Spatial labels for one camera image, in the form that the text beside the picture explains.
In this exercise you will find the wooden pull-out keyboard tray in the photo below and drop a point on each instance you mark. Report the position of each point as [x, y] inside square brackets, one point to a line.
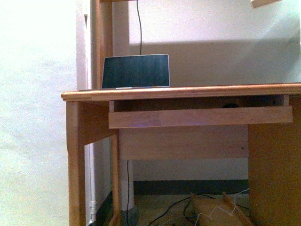
[200, 111]

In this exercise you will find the grey laptop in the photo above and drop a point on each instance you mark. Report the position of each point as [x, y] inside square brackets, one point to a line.
[134, 72]

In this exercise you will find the wooden desk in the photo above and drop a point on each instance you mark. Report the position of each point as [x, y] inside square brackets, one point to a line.
[274, 160]

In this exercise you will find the white wall conduit pipe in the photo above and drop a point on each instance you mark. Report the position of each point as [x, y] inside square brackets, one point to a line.
[90, 147]

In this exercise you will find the wooden frame on floor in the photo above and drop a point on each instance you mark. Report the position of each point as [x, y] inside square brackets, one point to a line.
[222, 211]

